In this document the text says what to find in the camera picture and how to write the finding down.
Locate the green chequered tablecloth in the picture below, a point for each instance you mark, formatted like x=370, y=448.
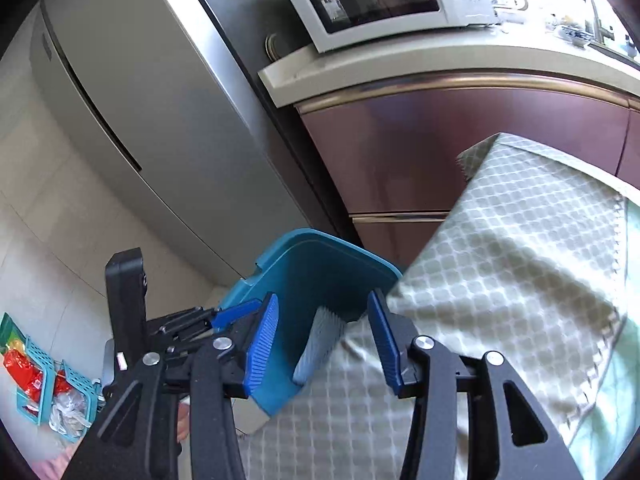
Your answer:
x=525, y=260

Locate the green packet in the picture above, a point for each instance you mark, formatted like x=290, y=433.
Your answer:
x=10, y=332

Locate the blue patterned bowl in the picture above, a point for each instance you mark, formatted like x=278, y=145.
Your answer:
x=575, y=35

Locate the white plastic bags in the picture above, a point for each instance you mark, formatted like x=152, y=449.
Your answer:
x=67, y=410

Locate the white countertop appliance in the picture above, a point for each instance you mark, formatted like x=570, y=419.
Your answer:
x=510, y=7

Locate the silver refrigerator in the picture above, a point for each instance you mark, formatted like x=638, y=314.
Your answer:
x=150, y=85

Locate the metal faucet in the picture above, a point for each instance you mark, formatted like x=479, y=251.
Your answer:
x=602, y=30

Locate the white microwave oven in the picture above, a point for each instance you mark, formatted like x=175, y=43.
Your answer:
x=320, y=35

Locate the red plastic bag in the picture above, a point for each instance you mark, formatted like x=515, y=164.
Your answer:
x=20, y=370

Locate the teal plastic bin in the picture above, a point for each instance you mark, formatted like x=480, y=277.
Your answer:
x=320, y=270

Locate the round plate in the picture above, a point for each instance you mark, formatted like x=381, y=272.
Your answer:
x=272, y=45

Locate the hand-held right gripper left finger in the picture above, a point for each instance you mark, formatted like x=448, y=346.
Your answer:
x=262, y=345

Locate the maroon kitchen counter cabinet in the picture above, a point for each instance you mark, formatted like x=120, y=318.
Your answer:
x=400, y=150

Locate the mint green cloth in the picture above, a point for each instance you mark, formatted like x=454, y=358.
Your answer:
x=615, y=385

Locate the teal plastic basket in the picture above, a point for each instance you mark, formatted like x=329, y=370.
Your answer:
x=80, y=377
x=45, y=360

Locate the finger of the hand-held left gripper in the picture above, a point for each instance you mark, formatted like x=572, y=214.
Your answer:
x=195, y=336
x=235, y=314

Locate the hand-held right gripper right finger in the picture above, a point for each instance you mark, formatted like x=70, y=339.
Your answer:
x=382, y=340

